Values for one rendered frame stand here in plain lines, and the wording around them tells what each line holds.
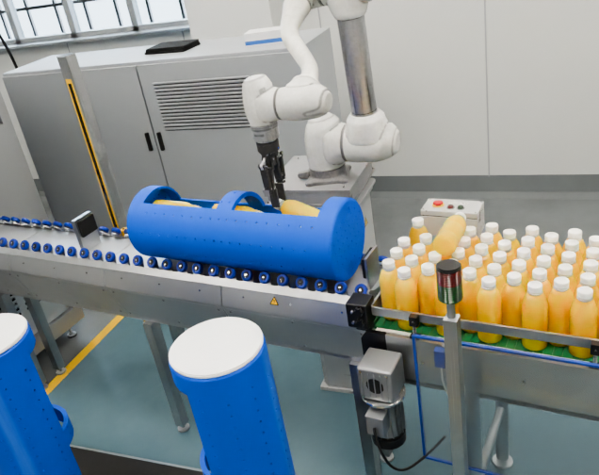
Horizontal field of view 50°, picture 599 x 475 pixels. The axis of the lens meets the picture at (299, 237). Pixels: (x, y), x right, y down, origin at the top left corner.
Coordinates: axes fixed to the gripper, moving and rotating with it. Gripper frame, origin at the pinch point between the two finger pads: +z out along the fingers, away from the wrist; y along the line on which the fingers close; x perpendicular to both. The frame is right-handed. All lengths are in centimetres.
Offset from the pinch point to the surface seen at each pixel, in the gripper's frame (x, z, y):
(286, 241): 8.4, 10.6, 12.7
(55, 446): -61, 64, 75
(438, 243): 57, 11, 5
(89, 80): -201, -13, -120
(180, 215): -37.0, 5.4, 9.8
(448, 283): 70, 3, 38
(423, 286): 55, 20, 15
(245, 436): 17, 45, 66
